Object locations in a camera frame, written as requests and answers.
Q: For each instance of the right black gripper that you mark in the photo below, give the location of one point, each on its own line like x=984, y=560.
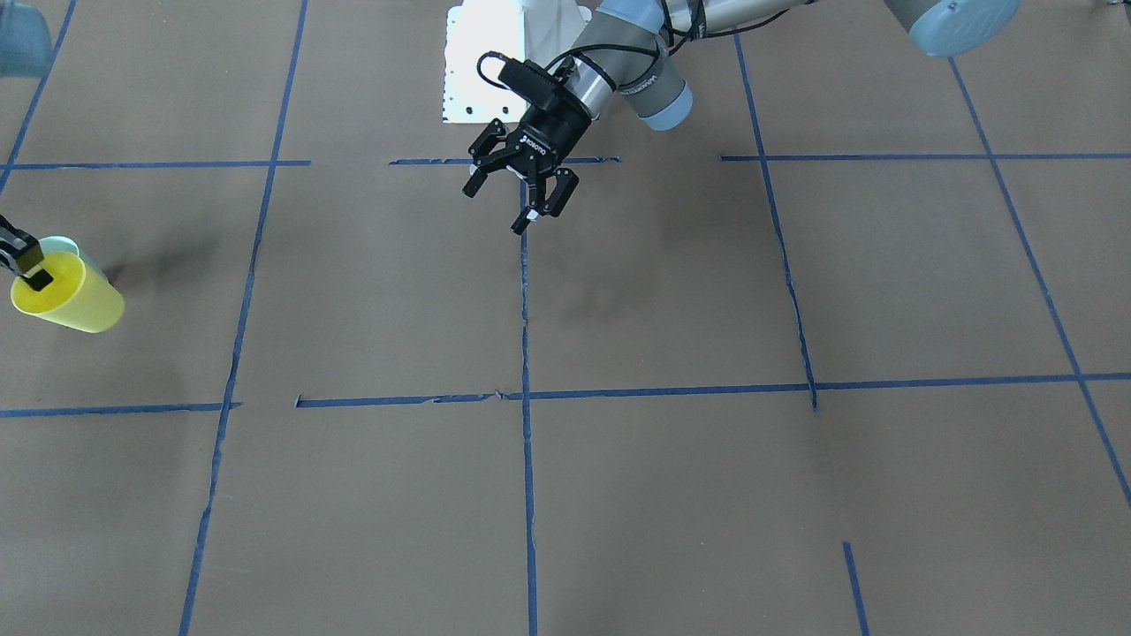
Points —
x=18, y=251

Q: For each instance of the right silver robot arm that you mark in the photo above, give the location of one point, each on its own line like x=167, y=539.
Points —
x=26, y=52

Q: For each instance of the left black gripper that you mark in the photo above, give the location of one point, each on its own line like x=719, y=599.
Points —
x=552, y=129

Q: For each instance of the yellow plastic cup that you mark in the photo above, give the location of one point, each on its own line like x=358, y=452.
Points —
x=77, y=297

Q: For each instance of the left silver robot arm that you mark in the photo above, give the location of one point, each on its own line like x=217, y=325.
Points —
x=625, y=49

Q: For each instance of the green plastic cup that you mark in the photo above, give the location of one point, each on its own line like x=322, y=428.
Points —
x=61, y=244

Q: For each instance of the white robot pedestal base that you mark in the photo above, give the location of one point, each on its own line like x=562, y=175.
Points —
x=481, y=35

